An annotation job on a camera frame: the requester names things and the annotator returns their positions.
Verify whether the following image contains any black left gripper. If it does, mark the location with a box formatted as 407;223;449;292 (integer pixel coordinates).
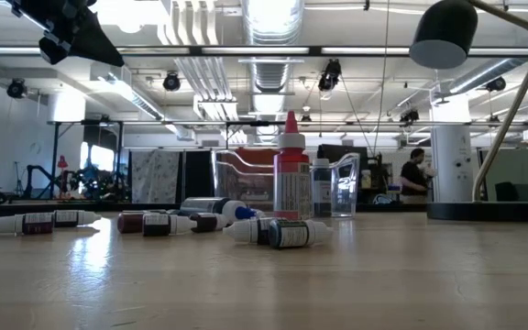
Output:
5;0;126;68

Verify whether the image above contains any small dark food coloring bottle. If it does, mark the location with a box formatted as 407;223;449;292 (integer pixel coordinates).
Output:
222;217;275;247
52;209;103;229

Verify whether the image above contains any small maroon food coloring bottle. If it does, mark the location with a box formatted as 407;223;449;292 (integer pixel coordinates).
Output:
0;212;55;237
116;211;147;235

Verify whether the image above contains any small olive food coloring bottle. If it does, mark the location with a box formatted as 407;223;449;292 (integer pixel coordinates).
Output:
142;213;199;238

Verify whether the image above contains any large blue food coloring bottle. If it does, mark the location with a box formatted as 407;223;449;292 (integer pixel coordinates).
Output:
179;196;259;222

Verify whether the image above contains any clear plastic bin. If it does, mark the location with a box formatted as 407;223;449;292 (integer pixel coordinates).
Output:
213;148;361;219

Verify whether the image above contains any large red food coloring bottle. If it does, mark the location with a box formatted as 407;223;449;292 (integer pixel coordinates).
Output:
272;110;314;221

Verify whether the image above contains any small green food coloring bottle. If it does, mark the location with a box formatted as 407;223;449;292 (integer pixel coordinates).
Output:
268;218;336;251

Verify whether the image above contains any black ceiling spotlight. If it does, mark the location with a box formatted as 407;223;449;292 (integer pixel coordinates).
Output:
5;77;29;100
317;58;343;93
399;108;420;125
484;76;507;93
161;71;182;93

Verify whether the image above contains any small red background object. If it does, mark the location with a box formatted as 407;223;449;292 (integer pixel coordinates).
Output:
57;155;70;184

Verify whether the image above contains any white patterned panel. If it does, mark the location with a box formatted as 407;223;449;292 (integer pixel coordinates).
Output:
129;149;182;205

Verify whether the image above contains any black panel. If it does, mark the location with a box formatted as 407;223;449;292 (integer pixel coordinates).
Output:
183;150;215;204

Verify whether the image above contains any black background screen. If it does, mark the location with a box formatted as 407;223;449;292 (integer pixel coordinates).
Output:
321;144;369;184

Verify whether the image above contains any person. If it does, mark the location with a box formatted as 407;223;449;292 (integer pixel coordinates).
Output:
400;147;435;205

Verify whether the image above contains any white round column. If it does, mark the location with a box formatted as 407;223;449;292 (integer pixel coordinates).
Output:
430;93;475;204

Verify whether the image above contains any black office chair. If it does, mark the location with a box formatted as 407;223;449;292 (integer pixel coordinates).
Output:
494;181;528;203

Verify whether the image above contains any horizontal background metal rail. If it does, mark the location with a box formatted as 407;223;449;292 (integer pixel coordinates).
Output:
47;119;528;127

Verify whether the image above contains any black metal background frame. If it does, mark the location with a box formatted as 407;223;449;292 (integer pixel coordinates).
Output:
47;119;126;203

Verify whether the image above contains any black table edge rail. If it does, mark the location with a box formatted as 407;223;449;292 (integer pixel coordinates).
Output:
0;203;528;222

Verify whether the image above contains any silver ceiling duct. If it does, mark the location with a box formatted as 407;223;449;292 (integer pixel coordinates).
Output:
240;0;306;143

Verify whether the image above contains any black overhead frame bar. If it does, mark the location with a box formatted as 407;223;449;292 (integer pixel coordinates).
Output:
0;44;528;58

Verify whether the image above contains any thin hanging cable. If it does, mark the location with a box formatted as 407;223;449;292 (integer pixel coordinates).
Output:
372;0;391;157

